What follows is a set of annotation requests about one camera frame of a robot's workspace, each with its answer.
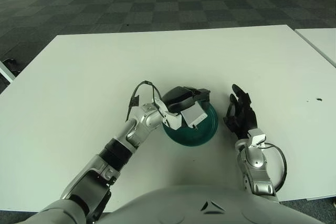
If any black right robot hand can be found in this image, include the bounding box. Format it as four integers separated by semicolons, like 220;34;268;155
223;84;257;140

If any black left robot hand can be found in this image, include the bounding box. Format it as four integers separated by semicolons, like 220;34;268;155
162;86;212;116

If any white charger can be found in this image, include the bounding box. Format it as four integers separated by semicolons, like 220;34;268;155
181;103;208;130

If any green plate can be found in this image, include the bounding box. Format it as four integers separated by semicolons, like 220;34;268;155
161;93;219;148

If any grey robot torso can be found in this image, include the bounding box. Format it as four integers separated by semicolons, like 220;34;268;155
86;185;336;224

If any white side table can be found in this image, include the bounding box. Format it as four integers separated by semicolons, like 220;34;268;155
294;27;336;68

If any black object on floor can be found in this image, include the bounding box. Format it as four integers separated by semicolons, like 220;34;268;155
2;58;20;74

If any white desk edge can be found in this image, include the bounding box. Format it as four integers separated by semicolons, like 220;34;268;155
0;60;16;83

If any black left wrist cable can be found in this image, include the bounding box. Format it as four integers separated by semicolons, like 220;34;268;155
125;80;165;123

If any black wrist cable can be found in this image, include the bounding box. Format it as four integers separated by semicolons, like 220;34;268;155
262;142;288;191
125;80;165;123

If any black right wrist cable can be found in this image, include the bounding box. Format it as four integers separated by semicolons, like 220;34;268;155
262;142;288;191

